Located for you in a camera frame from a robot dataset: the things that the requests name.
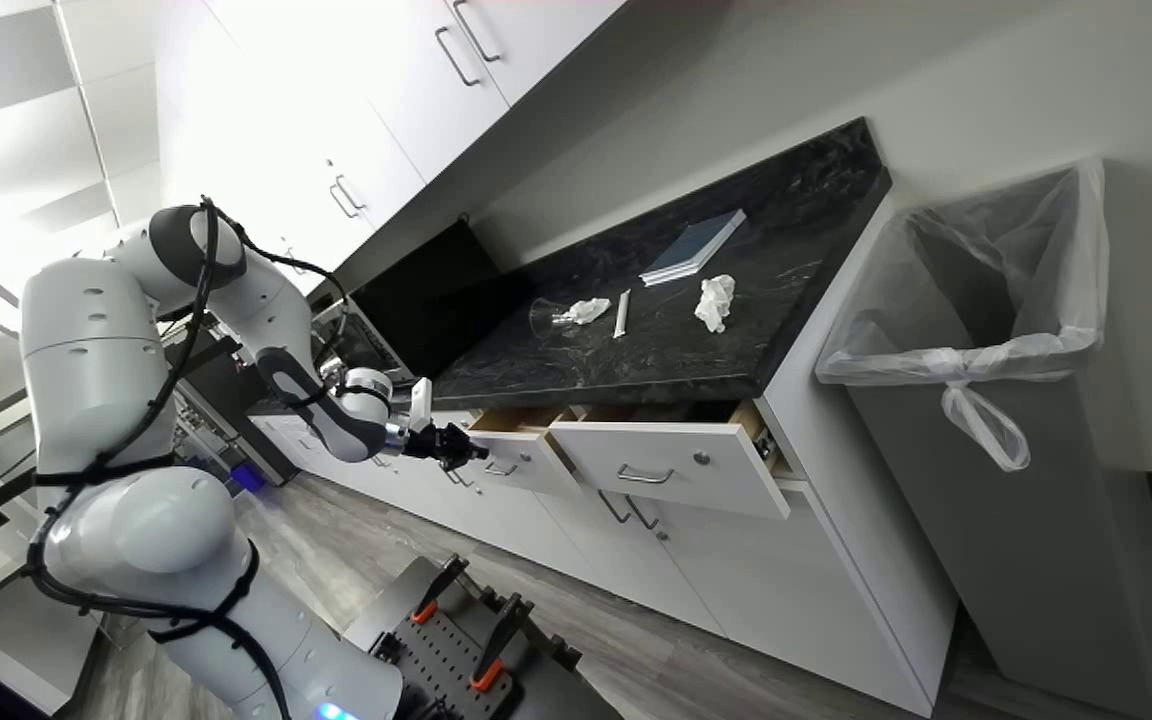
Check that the white thin stick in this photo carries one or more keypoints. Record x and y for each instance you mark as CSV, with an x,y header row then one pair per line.
x,y
623,314

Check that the black perforated board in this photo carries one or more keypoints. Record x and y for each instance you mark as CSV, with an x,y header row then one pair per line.
x,y
448,665

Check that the white drawer with lock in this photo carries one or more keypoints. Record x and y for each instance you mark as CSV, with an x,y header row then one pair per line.
x,y
668,461

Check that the clear plastic cup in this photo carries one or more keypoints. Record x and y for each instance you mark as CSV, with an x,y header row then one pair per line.
x,y
416,400

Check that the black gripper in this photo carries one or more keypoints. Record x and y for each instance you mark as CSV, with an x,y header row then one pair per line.
x,y
426,446

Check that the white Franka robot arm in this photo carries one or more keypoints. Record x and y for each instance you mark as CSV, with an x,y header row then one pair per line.
x,y
96,384

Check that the grey trash bin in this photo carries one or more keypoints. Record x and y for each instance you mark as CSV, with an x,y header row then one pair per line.
x,y
1001,534

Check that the white lower cabinet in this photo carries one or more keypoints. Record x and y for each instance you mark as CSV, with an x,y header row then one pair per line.
x,y
788,586

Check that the clear trash bag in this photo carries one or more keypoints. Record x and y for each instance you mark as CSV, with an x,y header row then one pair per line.
x,y
963,363

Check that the white upper cabinets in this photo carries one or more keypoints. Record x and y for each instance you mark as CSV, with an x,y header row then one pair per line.
x,y
379,93

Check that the large crumpled white paper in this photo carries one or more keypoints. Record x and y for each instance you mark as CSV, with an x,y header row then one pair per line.
x,y
715,300

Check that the white utensil on counter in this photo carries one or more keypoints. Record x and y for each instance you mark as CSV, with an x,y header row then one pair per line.
x,y
694,247

